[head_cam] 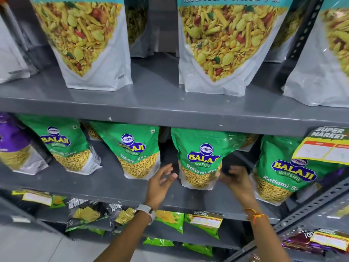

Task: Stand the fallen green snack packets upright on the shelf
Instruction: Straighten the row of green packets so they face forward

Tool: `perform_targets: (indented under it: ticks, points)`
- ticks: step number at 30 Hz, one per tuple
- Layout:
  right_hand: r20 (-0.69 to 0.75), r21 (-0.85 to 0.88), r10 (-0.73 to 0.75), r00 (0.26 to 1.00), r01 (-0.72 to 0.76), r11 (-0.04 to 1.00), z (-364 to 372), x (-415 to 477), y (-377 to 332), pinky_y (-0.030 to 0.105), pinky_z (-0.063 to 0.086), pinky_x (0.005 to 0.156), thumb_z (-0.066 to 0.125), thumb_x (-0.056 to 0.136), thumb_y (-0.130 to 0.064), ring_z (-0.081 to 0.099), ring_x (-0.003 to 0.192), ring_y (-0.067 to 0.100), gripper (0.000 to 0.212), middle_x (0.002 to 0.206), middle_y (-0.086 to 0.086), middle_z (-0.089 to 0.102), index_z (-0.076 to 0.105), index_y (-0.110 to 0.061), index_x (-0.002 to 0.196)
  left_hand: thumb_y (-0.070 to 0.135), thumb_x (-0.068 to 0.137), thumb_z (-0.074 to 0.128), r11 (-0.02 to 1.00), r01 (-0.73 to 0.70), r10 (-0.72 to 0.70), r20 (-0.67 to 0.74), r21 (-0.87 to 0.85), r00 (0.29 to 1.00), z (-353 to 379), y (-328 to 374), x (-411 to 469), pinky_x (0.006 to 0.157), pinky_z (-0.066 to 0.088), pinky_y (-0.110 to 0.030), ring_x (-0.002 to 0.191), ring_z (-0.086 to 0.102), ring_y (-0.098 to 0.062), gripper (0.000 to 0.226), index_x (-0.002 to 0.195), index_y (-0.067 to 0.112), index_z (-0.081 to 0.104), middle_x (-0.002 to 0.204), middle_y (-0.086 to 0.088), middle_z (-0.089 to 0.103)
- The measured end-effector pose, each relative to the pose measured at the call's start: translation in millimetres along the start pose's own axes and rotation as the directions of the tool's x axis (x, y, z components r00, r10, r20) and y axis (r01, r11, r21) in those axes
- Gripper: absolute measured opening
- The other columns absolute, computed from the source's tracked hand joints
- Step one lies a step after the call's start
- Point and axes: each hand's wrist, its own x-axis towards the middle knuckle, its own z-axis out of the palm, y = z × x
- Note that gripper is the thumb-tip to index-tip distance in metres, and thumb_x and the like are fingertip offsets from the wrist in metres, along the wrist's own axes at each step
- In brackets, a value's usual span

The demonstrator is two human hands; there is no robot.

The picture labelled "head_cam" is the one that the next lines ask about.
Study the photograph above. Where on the person's left forearm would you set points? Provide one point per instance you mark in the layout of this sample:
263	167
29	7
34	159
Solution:
128	238

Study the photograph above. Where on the person's right thumb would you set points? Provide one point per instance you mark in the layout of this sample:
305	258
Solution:
225	178

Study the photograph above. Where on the person's left hand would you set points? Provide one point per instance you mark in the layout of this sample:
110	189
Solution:
156	189

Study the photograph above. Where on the plain white pouch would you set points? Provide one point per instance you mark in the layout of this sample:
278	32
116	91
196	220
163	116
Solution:
12	51

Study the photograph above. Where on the person's right hand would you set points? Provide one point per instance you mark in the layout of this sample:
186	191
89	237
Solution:
242	188

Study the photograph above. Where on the black chips packet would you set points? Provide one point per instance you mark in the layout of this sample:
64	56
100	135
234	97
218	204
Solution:
122	215
86	214

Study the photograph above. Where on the green sev snack packet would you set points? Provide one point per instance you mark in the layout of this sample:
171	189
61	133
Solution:
283	171
136	150
203	158
62	141

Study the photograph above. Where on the yellow green shelf price label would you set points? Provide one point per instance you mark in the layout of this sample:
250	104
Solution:
36	197
206	219
330	239
324	147

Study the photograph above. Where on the white snack mix pouch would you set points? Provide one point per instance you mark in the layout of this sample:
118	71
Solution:
324	65
139	27
84	38
226	43
286	32

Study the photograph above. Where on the grey metal shelf board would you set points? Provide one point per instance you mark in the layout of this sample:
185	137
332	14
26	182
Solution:
158	106
114	185
190	234

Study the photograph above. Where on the slotted grey metal rail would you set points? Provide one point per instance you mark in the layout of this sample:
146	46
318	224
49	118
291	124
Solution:
308	210

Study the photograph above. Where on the slotted grey metal post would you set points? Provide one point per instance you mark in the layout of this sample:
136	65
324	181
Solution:
306	27

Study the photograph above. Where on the light green chips packet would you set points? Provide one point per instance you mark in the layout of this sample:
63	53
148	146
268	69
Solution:
199	249
207	231
158	242
58	201
170	219

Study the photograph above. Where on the white wrist watch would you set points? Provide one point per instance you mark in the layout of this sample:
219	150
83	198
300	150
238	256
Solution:
146	210

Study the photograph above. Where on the person's right forearm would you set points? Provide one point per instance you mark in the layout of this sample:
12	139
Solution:
265	240

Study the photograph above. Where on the small white shelf label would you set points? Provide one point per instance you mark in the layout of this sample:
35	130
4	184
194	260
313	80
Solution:
20	219

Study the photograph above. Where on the person's left thumb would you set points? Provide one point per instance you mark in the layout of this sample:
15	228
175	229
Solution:
170	178

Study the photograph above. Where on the dark purple snack packet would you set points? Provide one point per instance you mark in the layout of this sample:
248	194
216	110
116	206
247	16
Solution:
297	242

